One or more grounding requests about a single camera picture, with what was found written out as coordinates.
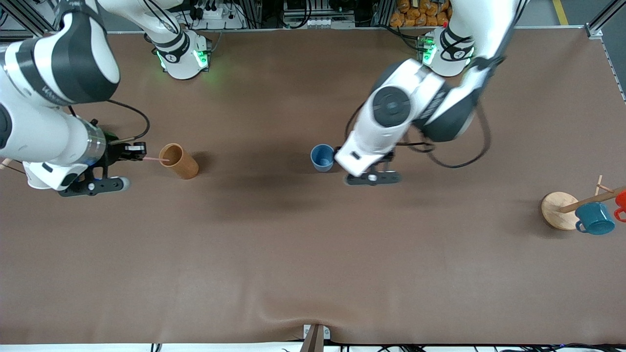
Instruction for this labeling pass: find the blue cup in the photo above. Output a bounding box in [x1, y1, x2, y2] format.
[311, 144, 336, 173]

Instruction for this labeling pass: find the brown cork cup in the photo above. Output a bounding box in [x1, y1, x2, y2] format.
[159, 143, 200, 180]

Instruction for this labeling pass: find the white cup printed bottom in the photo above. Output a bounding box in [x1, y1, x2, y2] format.
[22, 161, 52, 190]

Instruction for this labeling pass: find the white connector block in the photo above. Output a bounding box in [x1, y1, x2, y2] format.
[284, 14, 356, 29]

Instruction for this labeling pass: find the bag of orange bread rolls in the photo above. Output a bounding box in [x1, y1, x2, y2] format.
[389, 0, 451, 28]

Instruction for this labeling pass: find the white power strip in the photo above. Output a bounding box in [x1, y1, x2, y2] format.
[188, 0, 246, 30]

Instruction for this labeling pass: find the wooden mug tree stand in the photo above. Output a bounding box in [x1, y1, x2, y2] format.
[540, 175, 626, 231]

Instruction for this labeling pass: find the teal mug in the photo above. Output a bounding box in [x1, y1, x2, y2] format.
[575, 201, 616, 236]

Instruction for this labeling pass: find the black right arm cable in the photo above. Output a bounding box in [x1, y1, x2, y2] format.
[68, 99, 151, 145]

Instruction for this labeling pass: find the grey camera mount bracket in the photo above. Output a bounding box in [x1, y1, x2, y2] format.
[300, 324, 331, 352]

